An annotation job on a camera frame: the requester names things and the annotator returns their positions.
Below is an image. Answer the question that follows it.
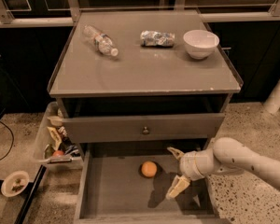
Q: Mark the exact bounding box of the black floor cable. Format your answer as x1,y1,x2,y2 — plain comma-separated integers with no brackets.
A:
0,117,15,166

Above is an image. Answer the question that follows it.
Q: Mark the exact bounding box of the clear plastic water bottle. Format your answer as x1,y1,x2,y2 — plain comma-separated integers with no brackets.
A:
82,25,119,57

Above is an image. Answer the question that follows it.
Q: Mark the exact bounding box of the yellow snack packet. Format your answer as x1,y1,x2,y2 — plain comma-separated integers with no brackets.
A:
48,127,62,150

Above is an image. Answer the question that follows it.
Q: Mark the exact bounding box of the red apple in bin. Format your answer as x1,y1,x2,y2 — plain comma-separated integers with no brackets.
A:
52,150,64,157

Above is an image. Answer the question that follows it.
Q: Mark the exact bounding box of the closed grey top drawer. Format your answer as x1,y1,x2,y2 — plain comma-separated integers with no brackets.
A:
63,113,224,144

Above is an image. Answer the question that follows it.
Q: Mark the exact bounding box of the metal guard rail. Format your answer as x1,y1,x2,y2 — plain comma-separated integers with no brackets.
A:
0,0,280,27

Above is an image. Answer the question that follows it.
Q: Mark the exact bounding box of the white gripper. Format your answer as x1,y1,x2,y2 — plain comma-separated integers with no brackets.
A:
166,147,215,200

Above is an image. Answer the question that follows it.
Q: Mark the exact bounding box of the white ceramic bowl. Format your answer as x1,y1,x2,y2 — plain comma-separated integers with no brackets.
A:
183,30,219,60

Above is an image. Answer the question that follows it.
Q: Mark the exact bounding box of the crushed foil snack bag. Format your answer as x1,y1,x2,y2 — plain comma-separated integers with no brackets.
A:
140,31,175,48

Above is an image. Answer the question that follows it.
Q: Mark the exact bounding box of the orange fruit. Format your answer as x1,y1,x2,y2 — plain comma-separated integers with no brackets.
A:
141,161,157,177

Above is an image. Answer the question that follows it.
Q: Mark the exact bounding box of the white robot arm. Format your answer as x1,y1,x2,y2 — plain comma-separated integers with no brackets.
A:
166,137,280,200

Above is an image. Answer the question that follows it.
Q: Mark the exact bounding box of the brass drawer knob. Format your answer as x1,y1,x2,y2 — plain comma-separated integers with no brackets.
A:
142,127,150,134

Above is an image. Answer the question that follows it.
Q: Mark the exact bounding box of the grey drawer cabinet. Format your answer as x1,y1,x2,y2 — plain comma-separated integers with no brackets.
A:
47,9,244,224

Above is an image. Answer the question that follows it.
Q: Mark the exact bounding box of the small white plate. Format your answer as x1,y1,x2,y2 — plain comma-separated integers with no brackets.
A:
1,171,29,198

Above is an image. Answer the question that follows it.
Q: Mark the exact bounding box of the open grey middle drawer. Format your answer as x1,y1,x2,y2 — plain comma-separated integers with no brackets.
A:
74,141,231,224

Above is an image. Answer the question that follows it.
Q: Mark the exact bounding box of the clear plastic storage bin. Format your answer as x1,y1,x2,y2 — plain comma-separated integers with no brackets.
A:
33,102,83,172

